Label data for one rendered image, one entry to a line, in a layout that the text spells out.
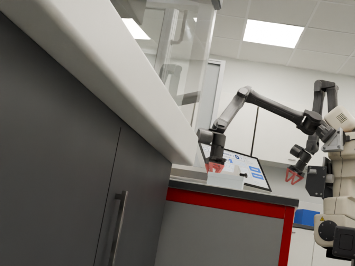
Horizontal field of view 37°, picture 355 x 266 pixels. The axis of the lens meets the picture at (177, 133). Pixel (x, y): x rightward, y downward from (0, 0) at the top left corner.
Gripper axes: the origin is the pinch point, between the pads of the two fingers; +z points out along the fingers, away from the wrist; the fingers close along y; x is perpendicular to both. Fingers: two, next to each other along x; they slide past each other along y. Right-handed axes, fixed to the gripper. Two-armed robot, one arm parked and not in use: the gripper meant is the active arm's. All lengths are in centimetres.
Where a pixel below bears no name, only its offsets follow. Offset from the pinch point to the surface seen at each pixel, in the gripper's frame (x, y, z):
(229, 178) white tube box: -6.1, 40.8, 3.9
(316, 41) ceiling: 166, -267, -203
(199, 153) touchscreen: 20, -107, -29
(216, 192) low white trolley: -11.0, 44.8, 10.1
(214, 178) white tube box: -10.7, 38.6, 4.9
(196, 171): -3.2, -16.6, -4.3
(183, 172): -8.5, -18.7, -2.9
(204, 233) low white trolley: -12, 43, 24
